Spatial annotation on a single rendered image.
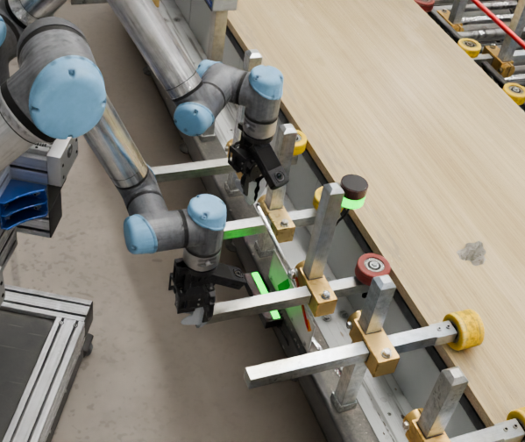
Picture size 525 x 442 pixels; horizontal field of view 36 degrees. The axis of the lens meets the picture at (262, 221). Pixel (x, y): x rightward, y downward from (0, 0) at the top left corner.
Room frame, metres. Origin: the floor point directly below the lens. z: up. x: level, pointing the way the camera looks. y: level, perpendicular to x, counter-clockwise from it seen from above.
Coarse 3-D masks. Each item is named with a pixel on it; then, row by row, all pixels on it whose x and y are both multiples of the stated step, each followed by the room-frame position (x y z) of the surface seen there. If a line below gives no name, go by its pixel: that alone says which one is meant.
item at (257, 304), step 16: (304, 288) 1.28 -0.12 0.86; (336, 288) 1.30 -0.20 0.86; (352, 288) 1.31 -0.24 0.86; (368, 288) 1.33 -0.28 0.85; (224, 304) 1.18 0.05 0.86; (240, 304) 1.19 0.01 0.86; (256, 304) 1.20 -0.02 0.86; (272, 304) 1.22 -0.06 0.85; (288, 304) 1.24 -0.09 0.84; (224, 320) 1.16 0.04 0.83
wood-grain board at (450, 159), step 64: (256, 0) 2.55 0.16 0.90; (320, 0) 2.64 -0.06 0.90; (384, 0) 2.73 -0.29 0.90; (320, 64) 2.21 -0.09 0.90; (384, 64) 2.28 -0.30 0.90; (448, 64) 2.35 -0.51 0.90; (320, 128) 1.86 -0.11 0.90; (384, 128) 1.92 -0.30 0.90; (448, 128) 1.98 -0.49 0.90; (512, 128) 2.04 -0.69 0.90; (384, 192) 1.63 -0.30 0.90; (448, 192) 1.68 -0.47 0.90; (512, 192) 1.73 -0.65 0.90; (384, 256) 1.39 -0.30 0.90; (448, 256) 1.43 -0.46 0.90; (512, 256) 1.47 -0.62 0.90; (512, 320) 1.26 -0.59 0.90; (512, 384) 1.07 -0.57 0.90
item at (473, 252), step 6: (468, 246) 1.47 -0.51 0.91; (474, 246) 1.48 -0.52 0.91; (480, 246) 1.47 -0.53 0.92; (462, 252) 1.45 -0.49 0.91; (468, 252) 1.44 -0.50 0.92; (474, 252) 1.45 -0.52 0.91; (480, 252) 1.45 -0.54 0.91; (462, 258) 1.43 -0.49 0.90; (468, 258) 1.43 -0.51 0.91; (474, 258) 1.43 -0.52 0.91; (480, 258) 1.43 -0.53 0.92; (474, 264) 1.41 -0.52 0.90; (480, 264) 1.42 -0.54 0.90
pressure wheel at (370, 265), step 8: (360, 256) 1.37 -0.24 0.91; (368, 256) 1.37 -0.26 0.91; (376, 256) 1.38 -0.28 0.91; (360, 264) 1.34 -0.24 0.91; (368, 264) 1.35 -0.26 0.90; (376, 264) 1.35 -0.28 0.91; (384, 264) 1.36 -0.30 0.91; (360, 272) 1.32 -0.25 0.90; (368, 272) 1.32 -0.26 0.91; (376, 272) 1.32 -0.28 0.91; (384, 272) 1.33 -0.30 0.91; (360, 280) 1.32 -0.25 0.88; (368, 280) 1.31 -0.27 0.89
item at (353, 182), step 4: (344, 176) 1.36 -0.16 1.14; (348, 176) 1.36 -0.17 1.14; (352, 176) 1.36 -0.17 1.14; (356, 176) 1.36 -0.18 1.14; (344, 180) 1.34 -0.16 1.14; (348, 180) 1.35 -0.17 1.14; (352, 180) 1.35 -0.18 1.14; (356, 180) 1.35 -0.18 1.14; (360, 180) 1.35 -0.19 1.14; (364, 180) 1.36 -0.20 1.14; (344, 184) 1.33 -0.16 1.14; (348, 184) 1.33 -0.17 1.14; (352, 184) 1.34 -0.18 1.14; (356, 184) 1.34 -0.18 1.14; (360, 184) 1.34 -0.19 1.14; (364, 184) 1.34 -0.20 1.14; (348, 188) 1.32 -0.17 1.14; (352, 188) 1.32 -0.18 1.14; (356, 188) 1.33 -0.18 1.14; (360, 188) 1.33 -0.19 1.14; (364, 188) 1.33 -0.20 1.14; (352, 200) 1.32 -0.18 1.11; (356, 200) 1.32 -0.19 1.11; (340, 212) 1.32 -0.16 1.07; (344, 216) 1.34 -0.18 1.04; (340, 220) 1.34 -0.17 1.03
